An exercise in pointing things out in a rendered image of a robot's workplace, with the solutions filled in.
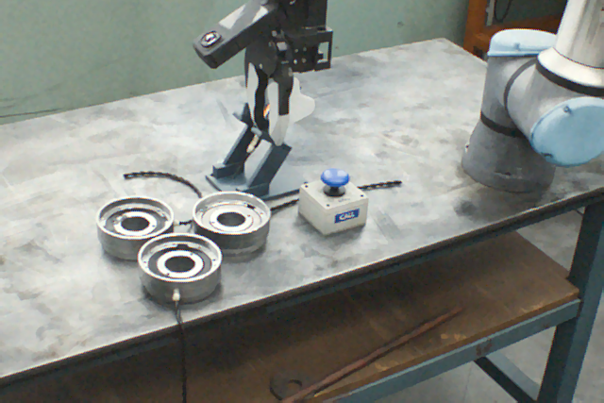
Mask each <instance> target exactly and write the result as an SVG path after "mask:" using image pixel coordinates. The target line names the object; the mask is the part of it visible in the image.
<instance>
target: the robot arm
mask: <svg viewBox="0 0 604 403"><path fill-rule="evenodd" d="M318 30H319V32H317V31H318ZM323 30H324V31H323ZM332 33H333V30H331V29H330V28H328V27H327V0H251V1H249V2H248V3H246V4H244V5H243V6H241V7H240V8H238V9H236V11H235V12H234V13H231V14H230V15H228V16H227V17H226V18H225V19H224V20H222V21H221V22H219V23H217V24H215V25H214V26H213V27H212V28H211V29H209V30H208V31H206V32H205V33H202V34H201V35H200V36H198V37H197V38H195V39H194V40H193V48H194V50H195V52H196V53H197V55H198V57H200V58H201V59H202V61H203V62H204V63H205V64H206V65H207V66H208V67H210V68H211V69H217V68H218V67H220V66H221V65H222V63H224V62H226V61H228V60H229V59H231V58H232V57H234V56H235V55H237V54H238V53H240V52H242V50H243V49H245V54H244V72H245V85H246V88H247V97H248V103H249V107H250V112H251V117H252V120H253V122H254V125H255V126H256V128H257V129H259V130H263V121H264V105H266V104H268V103H269V115H268V117H269V131H268V133H269V135H270V136H272V139H273V140H274V142H275V144H276V145H281V144H282V142H284V140H285V136H286V133H287V128H288V127H289V126H290V125H291V124H292V123H294V122H297V121H299V120H301V119H303V118H305V117H306V116H309V115H311V114H312V113H313V110H314V107H315V105H314V101H313V98H311V97H309V96H306V95H303V94H301V93H300V88H299V81H298V79H297V78H296V77H294V76H293V73H299V74H302V73H306V72H312V70H313V69H314V72H319V70H325V69H329V68H330V62H331V47H332ZM325 42H328V52H327V60H325V61H319V62H318V60H323V59H324V52H322V51H319V50H318V47H319V46H320V43H325ZM245 47H246V48H245ZM490 47H491V48H489V49H490V52H487V53H488V56H489V58H488V65H487V71H486V76H485V84H484V90H483V95H482V102H481V108H480V114H479V119H478V122H477V124H476V126H475V128H474V131H473V132H472V134H471V137H470V139H469V141H468V142H467V143H466V145H465V147H464V151H463V157H461V159H462V166H463V168H464V170H465V171H466V174H467V175H469V176H470V177H471V178H473V179H474V180H476V181H477V182H479V183H481V184H484V185H487V186H490V187H493V189H496V190H500V191H505V192H512V193H529V192H535V190H539V189H542V188H543V187H545V186H547V185H548V184H549V183H550V182H551V181H552V179H553V176H554V171H555V166H560V167H576V166H580V165H583V164H585V163H588V162H589V161H590V160H592V159H596V158H597V157H599V156H600V155H601V154H602V152H604V0H568V3H567V6H566V8H565V11H564V14H563V16H562V20H561V26H560V30H559V33H558V35H557V36H556V35H552V34H551V33H548V32H544V31H537V30H526V29H515V30H510V29H507V30H503V31H499V32H497V33H495V34H494V36H493V37H492V39H491V43H490Z"/></svg>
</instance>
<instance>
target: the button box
mask: <svg viewBox="0 0 604 403"><path fill-rule="evenodd" d="M367 206H368V196H367V195H366V194H365V193H363V192H362V191H361V190H360V189H358V188H356V187H355V186H354V184H353V183H351V182H350V181H349V183H348V184H346V186H343V187H340V188H339V190H338V191H331V190H330V187H328V186H327V184H325V183H324V182H323V181H322V180H317V181H313V182H310V183H306V184H302V186H300V193H299V209H298V212H299V213H300V214H301V215H302V216H303V217H304V218H305V219H306V220H307V221H309V223H310V224H311V225H312V226H313V227H314V228H315V229H317V230H318V231H319V232H321V233H322V235H323V236H324V237H326V236H330V234H334V233H337V232H341V231H344V230H349V229H351V228H354V227H361V226H365V225H366V216H367Z"/></svg>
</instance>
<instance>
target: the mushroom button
mask: <svg viewBox="0 0 604 403"><path fill-rule="evenodd" d="M321 180H322V181H323V182H324V183H325V184H327V186H328V187H330V190H331V191H338V190H339V188H340V187H343V186H346V184H348V183H349V181H350V176H349V174H348V172H347V171H346V170H343V169H340V168H328V169H326V170H325V171H324V172H323V174H322V175H321Z"/></svg>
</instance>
